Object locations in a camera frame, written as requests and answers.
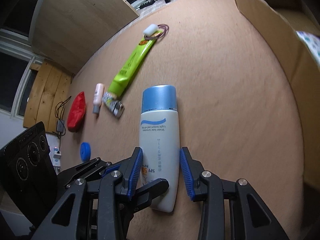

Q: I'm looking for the red pouch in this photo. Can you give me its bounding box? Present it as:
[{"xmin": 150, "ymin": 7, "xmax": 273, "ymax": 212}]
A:
[{"xmin": 67, "ymin": 92, "xmax": 86, "ymax": 133}]

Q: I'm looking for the white blue sunscreen bottle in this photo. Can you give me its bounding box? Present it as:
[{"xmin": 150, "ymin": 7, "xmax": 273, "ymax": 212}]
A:
[{"xmin": 139, "ymin": 85, "xmax": 180, "ymax": 213}]

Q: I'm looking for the blue round lid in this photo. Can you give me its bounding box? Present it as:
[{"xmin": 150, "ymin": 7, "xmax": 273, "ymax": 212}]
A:
[{"xmin": 80, "ymin": 142, "xmax": 91, "ymax": 162}]

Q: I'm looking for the patterned small case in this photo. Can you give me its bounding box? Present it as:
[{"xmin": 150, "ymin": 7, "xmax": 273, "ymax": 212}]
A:
[{"xmin": 102, "ymin": 92, "xmax": 124, "ymax": 119}]

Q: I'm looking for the pink small bottle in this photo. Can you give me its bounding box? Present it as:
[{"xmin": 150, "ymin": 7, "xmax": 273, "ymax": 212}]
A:
[{"xmin": 93, "ymin": 83, "xmax": 105, "ymax": 114}]

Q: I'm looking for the pine wood board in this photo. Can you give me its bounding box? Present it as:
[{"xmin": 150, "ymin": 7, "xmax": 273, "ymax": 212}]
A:
[{"xmin": 23, "ymin": 60, "xmax": 71, "ymax": 133}]

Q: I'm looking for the green tube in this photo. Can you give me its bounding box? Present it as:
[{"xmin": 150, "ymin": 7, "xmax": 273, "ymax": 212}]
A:
[{"xmin": 107, "ymin": 29, "xmax": 164, "ymax": 98}]

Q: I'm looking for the light wood cabinet panel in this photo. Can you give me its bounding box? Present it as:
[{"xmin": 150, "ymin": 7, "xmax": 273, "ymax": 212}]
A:
[{"xmin": 29, "ymin": 0, "xmax": 139, "ymax": 74}]

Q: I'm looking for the black power strip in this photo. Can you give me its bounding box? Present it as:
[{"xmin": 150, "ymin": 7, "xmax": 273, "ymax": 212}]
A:
[{"xmin": 138, "ymin": 0, "xmax": 155, "ymax": 9}]

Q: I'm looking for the patterned tissue pack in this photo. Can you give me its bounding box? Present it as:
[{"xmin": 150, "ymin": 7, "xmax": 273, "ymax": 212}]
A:
[{"xmin": 296, "ymin": 31, "xmax": 320, "ymax": 66}]

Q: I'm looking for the cardboard box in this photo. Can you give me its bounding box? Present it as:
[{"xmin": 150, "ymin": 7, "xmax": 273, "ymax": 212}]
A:
[{"xmin": 235, "ymin": 0, "xmax": 319, "ymax": 189}]

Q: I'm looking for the white wall socket plug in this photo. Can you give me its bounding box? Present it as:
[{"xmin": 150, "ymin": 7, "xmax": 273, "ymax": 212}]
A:
[{"xmin": 52, "ymin": 147, "xmax": 61, "ymax": 174}]

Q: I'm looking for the black power adapter cable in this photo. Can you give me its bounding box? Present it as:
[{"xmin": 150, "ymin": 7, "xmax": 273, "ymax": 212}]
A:
[{"xmin": 54, "ymin": 95, "xmax": 72, "ymax": 138}]

